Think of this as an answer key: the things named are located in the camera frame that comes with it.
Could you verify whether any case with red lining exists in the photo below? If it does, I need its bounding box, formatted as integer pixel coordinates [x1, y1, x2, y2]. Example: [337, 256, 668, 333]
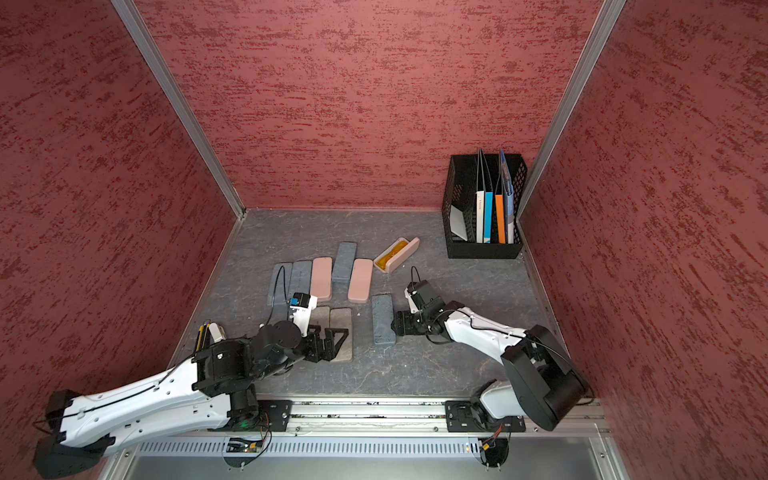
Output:
[329, 308, 354, 363]

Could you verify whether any grey case with purple glasses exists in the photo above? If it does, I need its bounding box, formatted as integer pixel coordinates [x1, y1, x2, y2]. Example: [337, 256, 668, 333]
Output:
[371, 294, 396, 346]

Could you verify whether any pink case with tortoise sunglasses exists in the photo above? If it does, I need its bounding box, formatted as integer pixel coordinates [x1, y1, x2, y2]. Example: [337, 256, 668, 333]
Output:
[310, 257, 333, 302]

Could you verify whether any grey case with black glasses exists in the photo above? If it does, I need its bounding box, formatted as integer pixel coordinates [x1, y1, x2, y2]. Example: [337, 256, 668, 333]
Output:
[288, 260, 312, 298]

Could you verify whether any pink case with yellow glasses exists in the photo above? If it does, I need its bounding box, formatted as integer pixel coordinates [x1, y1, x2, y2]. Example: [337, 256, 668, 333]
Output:
[374, 237, 420, 274]

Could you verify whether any case with clear yellow glasses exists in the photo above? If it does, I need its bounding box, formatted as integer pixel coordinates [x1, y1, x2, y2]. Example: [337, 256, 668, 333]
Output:
[331, 242, 357, 285]

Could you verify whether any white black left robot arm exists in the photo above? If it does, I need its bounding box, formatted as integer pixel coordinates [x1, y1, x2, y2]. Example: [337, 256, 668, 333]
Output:
[33, 321, 349, 479]

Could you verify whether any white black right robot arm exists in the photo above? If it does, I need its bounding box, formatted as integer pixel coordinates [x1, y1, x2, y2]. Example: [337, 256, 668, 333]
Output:
[391, 280, 591, 431]

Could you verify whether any small white box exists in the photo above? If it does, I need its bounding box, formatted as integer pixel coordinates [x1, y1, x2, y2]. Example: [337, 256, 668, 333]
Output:
[208, 323, 227, 343]

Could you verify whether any yellow black utility knife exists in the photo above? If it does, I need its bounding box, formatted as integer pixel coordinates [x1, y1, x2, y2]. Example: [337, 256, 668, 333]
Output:
[193, 323, 210, 354]

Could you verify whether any black mesh file holder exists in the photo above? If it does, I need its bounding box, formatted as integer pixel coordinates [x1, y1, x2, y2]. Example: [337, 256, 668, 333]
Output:
[442, 150, 527, 259]

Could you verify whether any orange book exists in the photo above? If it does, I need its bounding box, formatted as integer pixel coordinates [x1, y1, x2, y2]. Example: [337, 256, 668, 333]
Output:
[494, 174, 507, 244]

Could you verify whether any cyan book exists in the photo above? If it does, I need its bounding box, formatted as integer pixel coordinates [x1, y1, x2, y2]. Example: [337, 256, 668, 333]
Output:
[482, 156, 493, 243]

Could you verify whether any blue book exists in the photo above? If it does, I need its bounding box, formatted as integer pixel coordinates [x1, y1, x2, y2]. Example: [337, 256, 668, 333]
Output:
[499, 150, 515, 244]

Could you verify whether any white book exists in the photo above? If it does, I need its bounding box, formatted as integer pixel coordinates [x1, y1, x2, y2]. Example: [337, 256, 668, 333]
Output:
[475, 149, 484, 243]

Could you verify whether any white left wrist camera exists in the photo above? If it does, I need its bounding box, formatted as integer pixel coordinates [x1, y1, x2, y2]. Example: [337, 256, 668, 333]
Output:
[289, 292, 318, 337]

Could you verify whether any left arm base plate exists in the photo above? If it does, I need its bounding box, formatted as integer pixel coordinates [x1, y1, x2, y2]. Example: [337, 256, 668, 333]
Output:
[214, 399, 293, 433]

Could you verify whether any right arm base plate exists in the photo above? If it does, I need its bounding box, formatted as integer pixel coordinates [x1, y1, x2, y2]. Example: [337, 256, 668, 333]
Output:
[444, 400, 526, 433]

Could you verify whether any aluminium front rail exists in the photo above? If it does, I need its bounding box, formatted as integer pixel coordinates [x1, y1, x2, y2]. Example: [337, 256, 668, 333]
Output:
[100, 397, 627, 479]

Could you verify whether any aluminium corner post right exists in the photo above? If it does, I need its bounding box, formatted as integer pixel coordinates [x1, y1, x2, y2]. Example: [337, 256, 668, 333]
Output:
[517, 0, 626, 219]

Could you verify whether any aluminium corner post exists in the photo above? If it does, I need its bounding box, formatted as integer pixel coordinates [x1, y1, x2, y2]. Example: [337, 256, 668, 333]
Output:
[110, 0, 247, 221]
[517, 0, 626, 219]

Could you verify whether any aluminium corner post left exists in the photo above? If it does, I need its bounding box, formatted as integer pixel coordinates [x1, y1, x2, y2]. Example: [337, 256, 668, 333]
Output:
[110, 0, 247, 221]

